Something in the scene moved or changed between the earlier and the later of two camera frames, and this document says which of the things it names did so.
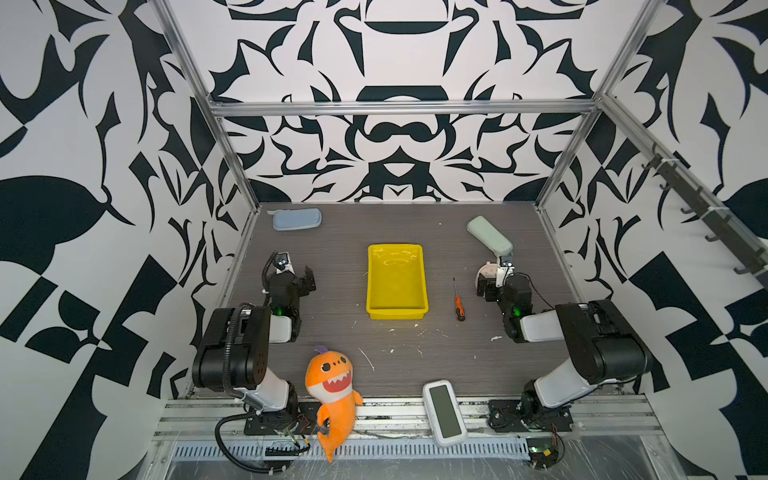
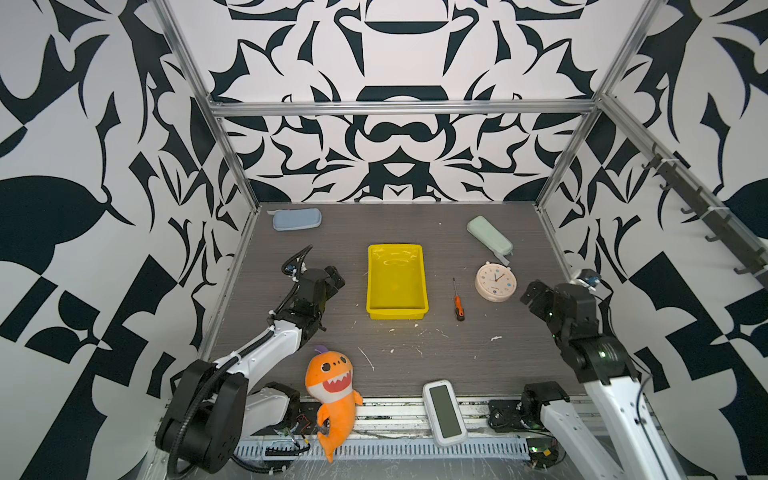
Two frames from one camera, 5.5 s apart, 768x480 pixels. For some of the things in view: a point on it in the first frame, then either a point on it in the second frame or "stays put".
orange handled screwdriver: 459,305 stays put
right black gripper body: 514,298 → 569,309
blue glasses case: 290,219 stays put
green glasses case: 489,236 stays put
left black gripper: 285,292 → 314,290
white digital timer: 444,412 stays put
